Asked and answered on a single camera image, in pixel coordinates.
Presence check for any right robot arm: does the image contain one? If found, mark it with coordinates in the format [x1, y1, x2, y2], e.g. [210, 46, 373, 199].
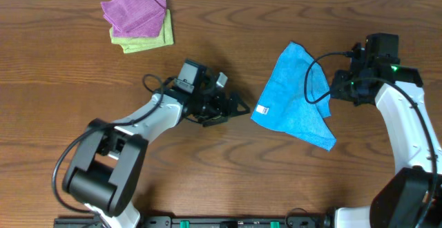
[331, 65, 441, 227]

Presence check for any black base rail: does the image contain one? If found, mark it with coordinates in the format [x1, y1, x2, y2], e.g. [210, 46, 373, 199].
[53, 215, 332, 228]

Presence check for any green folded cloth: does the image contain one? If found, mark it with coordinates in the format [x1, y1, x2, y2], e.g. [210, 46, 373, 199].
[109, 10, 174, 54]

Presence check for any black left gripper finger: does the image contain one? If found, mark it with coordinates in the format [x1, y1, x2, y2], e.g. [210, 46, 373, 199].
[224, 92, 251, 117]
[202, 115, 229, 127]

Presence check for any blue microfiber cloth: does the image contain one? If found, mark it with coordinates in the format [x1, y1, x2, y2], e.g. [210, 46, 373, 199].
[251, 42, 336, 151]

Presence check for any purple folded cloth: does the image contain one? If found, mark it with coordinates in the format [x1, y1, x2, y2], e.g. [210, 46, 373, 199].
[101, 0, 166, 38]

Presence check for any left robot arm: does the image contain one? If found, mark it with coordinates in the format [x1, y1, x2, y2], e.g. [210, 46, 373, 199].
[52, 77, 250, 227]

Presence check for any right black cable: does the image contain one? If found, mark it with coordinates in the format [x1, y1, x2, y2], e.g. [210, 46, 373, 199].
[303, 50, 356, 105]

